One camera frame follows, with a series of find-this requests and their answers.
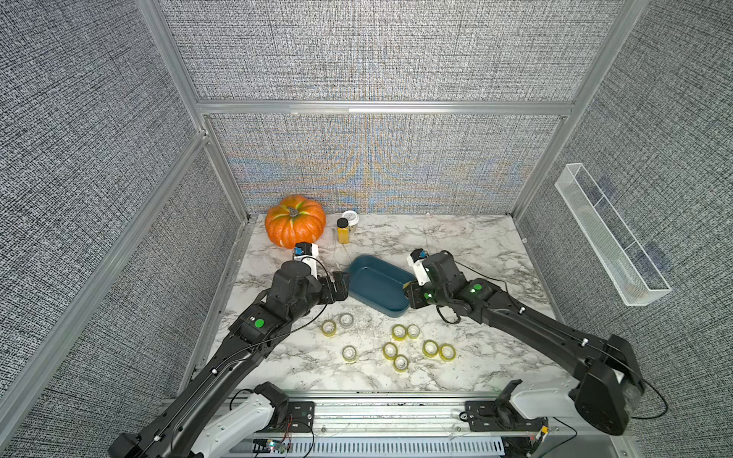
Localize teal storage box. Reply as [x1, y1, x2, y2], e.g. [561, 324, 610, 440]
[349, 255, 415, 318]

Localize grey clear tape roll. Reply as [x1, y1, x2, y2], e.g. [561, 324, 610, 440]
[338, 312, 355, 328]

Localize yellow tape roll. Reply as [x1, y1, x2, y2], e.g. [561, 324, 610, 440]
[439, 343, 457, 362]
[392, 354, 410, 373]
[407, 324, 421, 340]
[342, 345, 358, 363]
[422, 340, 440, 358]
[382, 342, 399, 361]
[391, 324, 408, 342]
[321, 320, 337, 337]

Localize yellow tape roll bottom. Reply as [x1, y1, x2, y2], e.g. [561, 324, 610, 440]
[392, 354, 410, 373]

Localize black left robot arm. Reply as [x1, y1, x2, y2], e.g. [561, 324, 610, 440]
[109, 261, 350, 457]

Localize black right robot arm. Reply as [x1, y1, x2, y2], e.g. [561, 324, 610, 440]
[405, 248, 647, 436]

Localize yellow jar black lid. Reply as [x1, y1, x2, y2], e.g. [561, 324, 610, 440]
[337, 218, 350, 244]

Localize white lidded jar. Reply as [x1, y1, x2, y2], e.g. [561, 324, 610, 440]
[342, 210, 360, 232]

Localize orange decorative pumpkin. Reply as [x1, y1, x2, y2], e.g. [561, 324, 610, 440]
[265, 195, 326, 249]

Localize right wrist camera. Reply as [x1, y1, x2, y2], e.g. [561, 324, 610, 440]
[407, 248, 429, 286]

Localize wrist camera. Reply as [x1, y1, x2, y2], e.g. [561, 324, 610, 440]
[407, 248, 429, 286]
[292, 242, 319, 277]

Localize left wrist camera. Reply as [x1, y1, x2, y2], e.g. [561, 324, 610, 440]
[292, 242, 319, 277]

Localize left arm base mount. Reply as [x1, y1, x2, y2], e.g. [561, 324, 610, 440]
[192, 382, 315, 457]

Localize aluminium frame rails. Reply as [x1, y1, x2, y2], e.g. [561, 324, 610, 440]
[1, 1, 643, 457]

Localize clear acrylic wall shelf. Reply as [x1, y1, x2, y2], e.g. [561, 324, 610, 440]
[555, 163, 672, 306]

